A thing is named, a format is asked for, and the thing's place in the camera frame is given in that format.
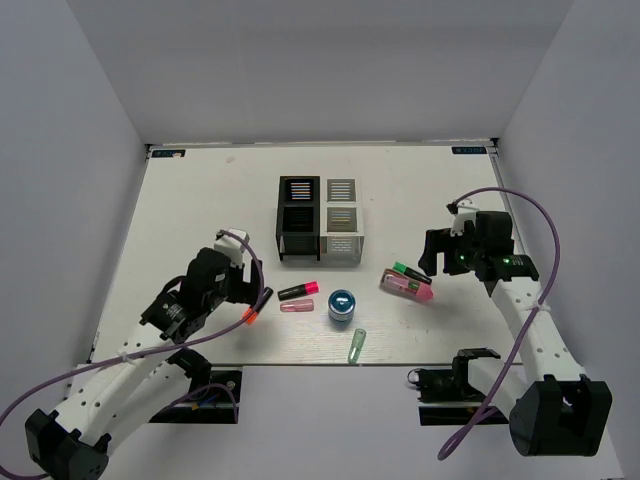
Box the blue corner label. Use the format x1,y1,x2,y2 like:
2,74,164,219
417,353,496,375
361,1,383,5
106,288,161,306
451,146,487,155
151,149,186,158

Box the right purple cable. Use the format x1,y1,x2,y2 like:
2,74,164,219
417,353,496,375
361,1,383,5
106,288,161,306
437,187,561,462

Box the black metal organizer box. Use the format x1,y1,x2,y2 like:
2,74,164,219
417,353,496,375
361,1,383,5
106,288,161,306
275,176,320,261

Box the orange cap black highlighter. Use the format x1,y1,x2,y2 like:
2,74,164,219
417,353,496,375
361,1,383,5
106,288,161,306
243,287,274,325

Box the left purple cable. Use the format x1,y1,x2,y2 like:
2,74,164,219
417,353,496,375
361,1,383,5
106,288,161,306
0,234,265,479

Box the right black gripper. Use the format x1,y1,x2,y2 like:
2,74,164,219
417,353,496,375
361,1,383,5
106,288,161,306
418,224,485,276

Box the pink cap black highlighter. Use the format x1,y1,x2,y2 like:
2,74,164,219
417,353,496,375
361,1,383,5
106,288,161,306
277,281,319,302

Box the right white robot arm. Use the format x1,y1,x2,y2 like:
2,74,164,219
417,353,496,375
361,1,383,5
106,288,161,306
418,209,612,457

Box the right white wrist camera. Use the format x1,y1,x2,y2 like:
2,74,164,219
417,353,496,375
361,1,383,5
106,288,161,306
446,197,480,237

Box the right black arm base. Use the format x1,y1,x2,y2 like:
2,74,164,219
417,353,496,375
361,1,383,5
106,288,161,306
407,348,500,426

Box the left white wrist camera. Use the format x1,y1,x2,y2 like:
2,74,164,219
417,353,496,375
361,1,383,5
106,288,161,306
213,229,250,266

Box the green cap black highlighter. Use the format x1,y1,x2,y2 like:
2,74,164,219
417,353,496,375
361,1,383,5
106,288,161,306
392,262,432,285

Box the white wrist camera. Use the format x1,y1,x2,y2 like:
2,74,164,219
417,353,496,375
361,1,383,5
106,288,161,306
446,197,480,237
213,229,250,266

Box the clear green eraser case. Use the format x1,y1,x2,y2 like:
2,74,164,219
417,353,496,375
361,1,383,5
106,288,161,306
347,328,367,364

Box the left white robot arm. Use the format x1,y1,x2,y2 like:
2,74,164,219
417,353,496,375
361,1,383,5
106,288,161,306
25,230,264,479

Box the pink stationery package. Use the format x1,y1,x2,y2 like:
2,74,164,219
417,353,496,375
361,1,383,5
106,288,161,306
379,269,434,303

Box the left blue corner label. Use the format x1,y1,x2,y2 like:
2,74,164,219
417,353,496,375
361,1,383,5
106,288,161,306
151,149,186,158

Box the blue round tape tin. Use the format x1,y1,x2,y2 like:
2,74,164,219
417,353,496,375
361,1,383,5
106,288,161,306
328,289,356,327

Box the right blue corner label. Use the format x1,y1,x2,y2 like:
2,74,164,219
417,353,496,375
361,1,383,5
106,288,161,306
451,146,487,155

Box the white metal organizer box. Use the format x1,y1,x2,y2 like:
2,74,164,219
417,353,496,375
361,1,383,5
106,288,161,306
320,178,365,264

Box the purple cable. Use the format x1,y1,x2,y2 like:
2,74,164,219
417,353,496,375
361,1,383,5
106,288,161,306
437,187,561,462
0,234,265,479

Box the clear pink eraser case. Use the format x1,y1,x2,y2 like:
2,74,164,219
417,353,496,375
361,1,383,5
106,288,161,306
280,298,315,313

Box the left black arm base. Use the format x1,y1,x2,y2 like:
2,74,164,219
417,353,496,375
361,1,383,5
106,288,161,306
150,369,243,425

